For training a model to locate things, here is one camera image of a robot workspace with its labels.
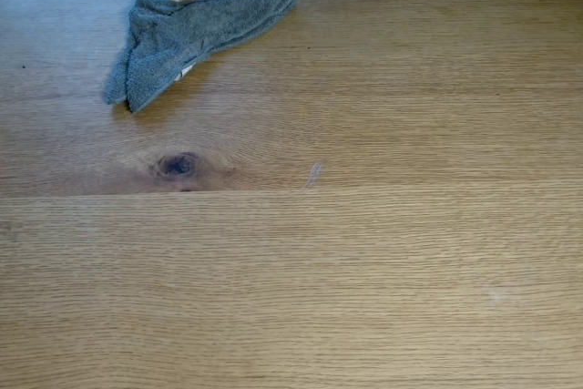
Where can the grey terry cleaning cloth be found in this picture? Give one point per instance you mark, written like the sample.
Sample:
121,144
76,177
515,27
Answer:
191,33

